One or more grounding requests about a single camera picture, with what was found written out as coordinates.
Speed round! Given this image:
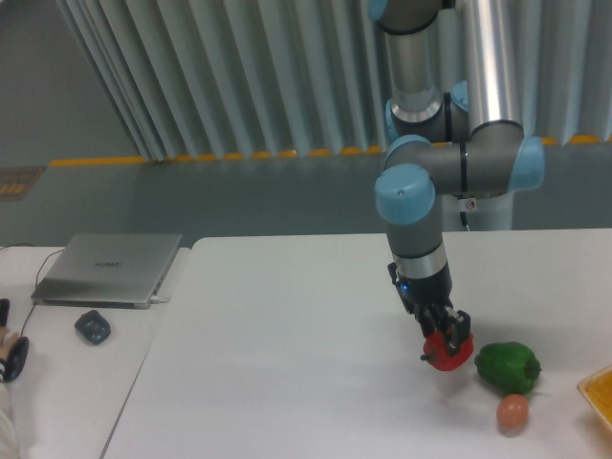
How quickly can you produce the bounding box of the black computer mouse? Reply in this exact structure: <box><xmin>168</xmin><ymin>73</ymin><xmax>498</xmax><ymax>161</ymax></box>
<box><xmin>4</xmin><ymin>337</ymin><xmax>30</xmax><ymax>383</ymax></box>

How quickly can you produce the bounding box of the black cable on pedestal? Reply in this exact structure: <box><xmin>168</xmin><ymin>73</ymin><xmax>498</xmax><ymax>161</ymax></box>
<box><xmin>456</xmin><ymin>194</ymin><xmax>472</xmax><ymax>232</ymax></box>

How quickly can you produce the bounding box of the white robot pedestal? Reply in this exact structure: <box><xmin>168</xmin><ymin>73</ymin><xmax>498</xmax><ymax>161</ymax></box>
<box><xmin>441</xmin><ymin>193</ymin><xmax>514</xmax><ymax>231</ymax></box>

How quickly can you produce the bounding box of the black device at left edge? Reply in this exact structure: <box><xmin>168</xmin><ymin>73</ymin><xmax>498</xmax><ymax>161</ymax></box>
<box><xmin>0</xmin><ymin>298</ymin><xmax>11</xmax><ymax>327</ymax></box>

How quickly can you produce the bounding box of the brown egg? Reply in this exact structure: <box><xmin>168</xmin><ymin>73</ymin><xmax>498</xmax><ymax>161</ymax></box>
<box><xmin>496</xmin><ymin>394</ymin><xmax>529</xmax><ymax>430</ymax></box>

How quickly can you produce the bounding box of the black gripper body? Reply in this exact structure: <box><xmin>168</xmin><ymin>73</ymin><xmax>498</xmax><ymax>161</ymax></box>
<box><xmin>387</xmin><ymin>263</ymin><xmax>453</xmax><ymax>315</ymax></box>

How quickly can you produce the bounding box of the red bell pepper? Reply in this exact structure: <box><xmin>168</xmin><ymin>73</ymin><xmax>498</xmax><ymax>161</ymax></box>
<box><xmin>421</xmin><ymin>332</ymin><xmax>474</xmax><ymax>372</ymax></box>

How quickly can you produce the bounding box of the person's hand on mouse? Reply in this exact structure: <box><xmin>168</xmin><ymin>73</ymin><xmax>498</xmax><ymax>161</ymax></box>
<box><xmin>0</xmin><ymin>326</ymin><xmax>20</xmax><ymax>365</ymax></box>

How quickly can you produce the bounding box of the yellow tray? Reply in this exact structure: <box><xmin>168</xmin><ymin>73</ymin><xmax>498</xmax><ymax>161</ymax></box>
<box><xmin>577</xmin><ymin>366</ymin><xmax>611</xmax><ymax>430</ymax></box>

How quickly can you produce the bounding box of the small dark grey case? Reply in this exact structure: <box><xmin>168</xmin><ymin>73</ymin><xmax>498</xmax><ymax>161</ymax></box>
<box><xmin>75</xmin><ymin>310</ymin><xmax>112</xmax><ymax>345</ymax></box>

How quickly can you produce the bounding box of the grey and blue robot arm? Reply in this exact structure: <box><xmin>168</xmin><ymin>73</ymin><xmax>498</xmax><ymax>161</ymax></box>
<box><xmin>368</xmin><ymin>1</ymin><xmax>544</xmax><ymax>365</ymax></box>

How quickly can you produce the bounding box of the silver closed laptop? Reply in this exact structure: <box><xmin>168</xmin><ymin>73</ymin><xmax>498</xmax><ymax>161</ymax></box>
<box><xmin>32</xmin><ymin>233</ymin><xmax>182</xmax><ymax>309</ymax></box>

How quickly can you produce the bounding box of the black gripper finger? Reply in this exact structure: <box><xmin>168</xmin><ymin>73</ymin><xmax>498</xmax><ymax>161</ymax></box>
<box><xmin>433</xmin><ymin>304</ymin><xmax>470</xmax><ymax>357</ymax></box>
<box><xmin>417</xmin><ymin>305</ymin><xmax>437</xmax><ymax>338</ymax></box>

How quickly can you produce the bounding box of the green bell pepper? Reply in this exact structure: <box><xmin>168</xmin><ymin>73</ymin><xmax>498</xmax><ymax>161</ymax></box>
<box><xmin>474</xmin><ymin>341</ymin><xmax>541</xmax><ymax>395</ymax></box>

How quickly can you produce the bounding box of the black mouse cable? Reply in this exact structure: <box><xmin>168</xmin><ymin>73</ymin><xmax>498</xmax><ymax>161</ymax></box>
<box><xmin>0</xmin><ymin>243</ymin><xmax>69</xmax><ymax>339</ymax></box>

